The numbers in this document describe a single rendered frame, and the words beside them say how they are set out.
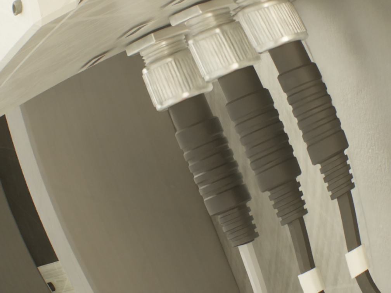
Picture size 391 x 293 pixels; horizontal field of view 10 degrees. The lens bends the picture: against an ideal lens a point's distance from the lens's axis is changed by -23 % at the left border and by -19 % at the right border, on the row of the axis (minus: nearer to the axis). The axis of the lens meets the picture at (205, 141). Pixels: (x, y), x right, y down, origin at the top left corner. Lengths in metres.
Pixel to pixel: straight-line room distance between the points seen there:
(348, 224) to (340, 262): 0.10
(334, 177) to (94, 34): 0.07
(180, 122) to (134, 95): 0.11
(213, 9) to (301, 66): 0.04
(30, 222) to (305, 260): 1.00
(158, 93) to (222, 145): 0.02
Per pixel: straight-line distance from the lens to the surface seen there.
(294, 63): 0.60
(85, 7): 0.51
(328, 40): 0.66
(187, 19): 0.63
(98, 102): 0.77
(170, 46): 0.66
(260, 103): 0.63
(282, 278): 0.74
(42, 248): 1.63
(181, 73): 0.66
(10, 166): 1.63
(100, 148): 0.76
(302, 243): 0.63
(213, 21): 0.63
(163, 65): 0.66
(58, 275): 1.62
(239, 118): 0.63
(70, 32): 0.55
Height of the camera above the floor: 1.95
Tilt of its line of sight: 41 degrees down
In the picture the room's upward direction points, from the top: 2 degrees counter-clockwise
